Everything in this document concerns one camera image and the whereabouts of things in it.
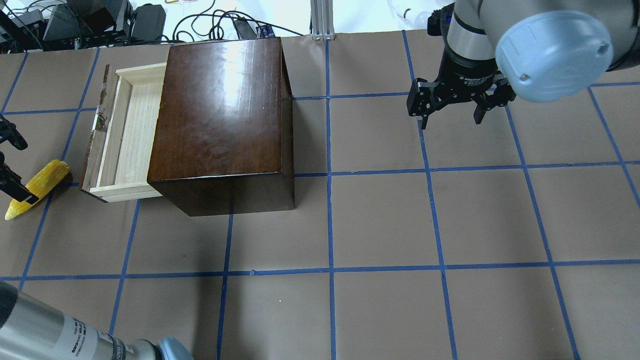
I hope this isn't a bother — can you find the dark brown wooden drawer cabinet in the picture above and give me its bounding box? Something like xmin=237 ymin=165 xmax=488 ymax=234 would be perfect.
xmin=147 ymin=38 xmax=296 ymax=217

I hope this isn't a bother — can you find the black power adapter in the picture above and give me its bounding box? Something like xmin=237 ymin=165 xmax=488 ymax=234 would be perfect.
xmin=130 ymin=3 xmax=166 ymax=43

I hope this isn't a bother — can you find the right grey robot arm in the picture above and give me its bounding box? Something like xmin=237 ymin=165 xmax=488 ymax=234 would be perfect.
xmin=406 ymin=0 xmax=639 ymax=129

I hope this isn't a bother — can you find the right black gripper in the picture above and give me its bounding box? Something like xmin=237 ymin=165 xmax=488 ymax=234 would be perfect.
xmin=406 ymin=52 xmax=517 ymax=130

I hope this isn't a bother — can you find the light wood drawer box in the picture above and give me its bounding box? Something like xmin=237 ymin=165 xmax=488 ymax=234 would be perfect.
xmin=78 ymin=63 xmax=167 ymax=203

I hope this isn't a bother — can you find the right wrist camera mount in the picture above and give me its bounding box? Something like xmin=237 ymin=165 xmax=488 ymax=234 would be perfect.
xmin=426 ymin=3 xmax=455 ymax=37

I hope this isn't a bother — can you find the aluminium frame post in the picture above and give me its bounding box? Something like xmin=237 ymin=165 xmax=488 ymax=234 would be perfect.
xmin=310 ymin=0 xmax=336 ymax=41

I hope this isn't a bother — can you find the yellow corn cob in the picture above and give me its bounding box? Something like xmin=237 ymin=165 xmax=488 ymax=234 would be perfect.
xmin=4 ymin=159 xmax=70 ymax=221

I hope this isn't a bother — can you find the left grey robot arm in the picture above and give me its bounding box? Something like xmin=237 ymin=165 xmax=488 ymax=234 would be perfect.
xmin=0 ymin=160 xmax=192 ymax=360

